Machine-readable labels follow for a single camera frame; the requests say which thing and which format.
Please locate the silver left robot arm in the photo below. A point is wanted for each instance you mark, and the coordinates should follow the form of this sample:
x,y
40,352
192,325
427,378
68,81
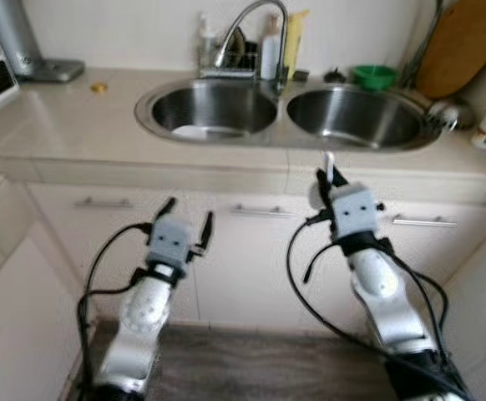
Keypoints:
x,y
139,322

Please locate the white kitchen cabinet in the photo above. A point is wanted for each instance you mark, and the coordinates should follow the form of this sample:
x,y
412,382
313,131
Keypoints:
x,y
251,267

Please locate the stainless steel double sink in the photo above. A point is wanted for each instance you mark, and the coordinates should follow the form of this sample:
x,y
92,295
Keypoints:
x,y
360,117

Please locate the white dish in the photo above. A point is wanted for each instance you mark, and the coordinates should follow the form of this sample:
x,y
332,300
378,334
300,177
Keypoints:
x,y
199,132

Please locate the black sink stopper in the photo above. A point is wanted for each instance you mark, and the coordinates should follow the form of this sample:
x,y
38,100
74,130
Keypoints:
x,y
336,77

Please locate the small black object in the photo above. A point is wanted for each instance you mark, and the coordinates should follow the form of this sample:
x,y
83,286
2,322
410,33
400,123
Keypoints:
x,y
301,77

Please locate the green plastic bowl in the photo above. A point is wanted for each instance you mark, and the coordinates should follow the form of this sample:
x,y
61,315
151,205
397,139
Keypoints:
x,y
375,77

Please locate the plain white bottle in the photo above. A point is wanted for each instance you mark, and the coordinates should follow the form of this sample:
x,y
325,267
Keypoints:
x,y
270,54

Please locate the yellow bottle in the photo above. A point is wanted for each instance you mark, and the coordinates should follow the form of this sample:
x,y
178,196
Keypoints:
x,y
295,42

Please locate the small gold cap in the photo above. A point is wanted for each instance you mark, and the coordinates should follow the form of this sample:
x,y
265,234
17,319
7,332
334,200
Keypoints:
x,y
98,87

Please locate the clear soap bottle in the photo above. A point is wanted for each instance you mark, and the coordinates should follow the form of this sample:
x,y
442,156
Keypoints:
x,y
205,38

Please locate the round wooden cutting board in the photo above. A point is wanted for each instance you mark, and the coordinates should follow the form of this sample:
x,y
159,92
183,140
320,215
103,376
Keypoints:
x,y
464,46

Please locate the chrome faucet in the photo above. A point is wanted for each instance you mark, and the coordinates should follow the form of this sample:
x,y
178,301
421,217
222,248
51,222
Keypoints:
x,y
260,7

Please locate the silver appliance stand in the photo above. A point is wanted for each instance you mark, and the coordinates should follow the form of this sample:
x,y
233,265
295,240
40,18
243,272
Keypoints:
x,y
17,42

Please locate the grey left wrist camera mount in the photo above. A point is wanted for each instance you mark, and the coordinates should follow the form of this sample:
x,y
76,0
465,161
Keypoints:
x,y
169,241

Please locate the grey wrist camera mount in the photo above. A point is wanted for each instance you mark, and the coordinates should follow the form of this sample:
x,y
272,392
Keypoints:
x,y
169,241
356,209

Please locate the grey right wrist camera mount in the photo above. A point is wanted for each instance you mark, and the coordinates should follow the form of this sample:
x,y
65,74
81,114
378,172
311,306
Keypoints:
x,y
356,209

